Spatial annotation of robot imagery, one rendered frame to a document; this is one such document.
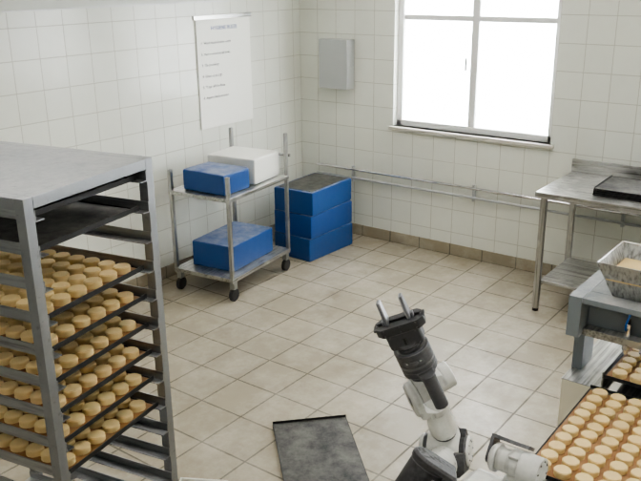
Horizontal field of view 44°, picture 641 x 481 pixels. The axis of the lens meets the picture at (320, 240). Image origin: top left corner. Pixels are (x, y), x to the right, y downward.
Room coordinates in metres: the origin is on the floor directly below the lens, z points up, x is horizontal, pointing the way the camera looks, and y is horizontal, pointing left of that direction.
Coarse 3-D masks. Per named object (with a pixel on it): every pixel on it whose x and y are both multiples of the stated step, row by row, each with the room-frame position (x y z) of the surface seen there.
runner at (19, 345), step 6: (0, 336) 1.84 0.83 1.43; (0, 342) 1.84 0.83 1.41; (6, 342) 1.83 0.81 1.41; (12, 342) 1.82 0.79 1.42; (18, 342) 1.81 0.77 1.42; (24, 342) 1.80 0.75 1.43; (12, 348) 1.82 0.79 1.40; (18, 348) 1.81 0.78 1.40; (24, 348) 1.80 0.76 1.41; (30, 348) 1.79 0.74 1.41; (54, 354) 1.78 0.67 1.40; (60, 354) 1.78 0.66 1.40
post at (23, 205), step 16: (16, 208) 1.74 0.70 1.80; (32, 208) 1.76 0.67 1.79; (32, 224) 1.75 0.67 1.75; (32, 240) 1.74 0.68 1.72; (32, 256) 1.74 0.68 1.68; (32, 272) 1.73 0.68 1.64; (32, 288) 1.73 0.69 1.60; (32, 304) 1.74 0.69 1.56; (32, 320) 1.74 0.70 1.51; (48, 320) 1.76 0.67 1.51; (32, 336) 1.75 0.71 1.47; (48, 336) 1.75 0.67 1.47; (48, 352) 1.74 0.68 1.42; (48, 368) 1.74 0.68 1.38; (48, 384) 1.73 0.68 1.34; (48, 400) 1.74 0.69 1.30; (48, 416) 1.74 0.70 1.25; (48, 432) 1.74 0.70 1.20; (64, 448) 1.75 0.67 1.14; (64, 464) 1.75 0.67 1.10; (64, 480) 1.74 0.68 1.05
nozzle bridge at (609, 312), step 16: (592, 288) 2.70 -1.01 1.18; (608, 288) 2.70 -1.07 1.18; (576, 304) 2.62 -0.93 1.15; (592, 304) 2.59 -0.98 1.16; (608, 304) 2.56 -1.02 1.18; (624, 304) 2.55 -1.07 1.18; (640, 304) 2.55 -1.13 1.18; (576, 320) 2.62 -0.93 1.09; (592, 320) 2.67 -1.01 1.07; (608, 320) 2.63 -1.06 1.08; (624, 320) 2.60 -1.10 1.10; (640, 320) 2.56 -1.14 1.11; (576, 336) 2.62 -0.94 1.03; (592, 336) 2.61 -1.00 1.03; (608, 336) 2.58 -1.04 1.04; (624, 336) 2.57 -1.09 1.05; (640, 336) 2.56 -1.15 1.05; (576, 352) 2.72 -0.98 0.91
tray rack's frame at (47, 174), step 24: (0, 144) 2.36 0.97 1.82; (24, 144) 2.36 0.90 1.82; (0, 168) 2.05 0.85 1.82; (24, 168) 2.04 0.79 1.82; (48, 168) 2.04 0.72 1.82; (72, 168) 2.04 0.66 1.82; (96, 168) 2.03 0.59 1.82; (120, 168) 2.04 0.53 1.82; (144, 168) 2.13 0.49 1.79; (0, 192) 1.80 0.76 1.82; (24, 192) 1.80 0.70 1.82; (48, 192) 1.80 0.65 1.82; (72, 192) 1.88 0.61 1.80
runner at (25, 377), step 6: (0, 366) 1.84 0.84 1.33; (0, 372) 1.85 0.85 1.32; (6, 372) 1.84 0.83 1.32; (12, 372) 1.83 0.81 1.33; (18, 372) 1.82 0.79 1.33; (24, 372) 1.81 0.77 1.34; (12, 378) 1.83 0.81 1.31; (18, 378) 1.82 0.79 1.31; (24, 378) 1.81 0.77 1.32; (30, 378) 1.80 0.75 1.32; (36, 378) 1.79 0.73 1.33; (36, 384) 1.79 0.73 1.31
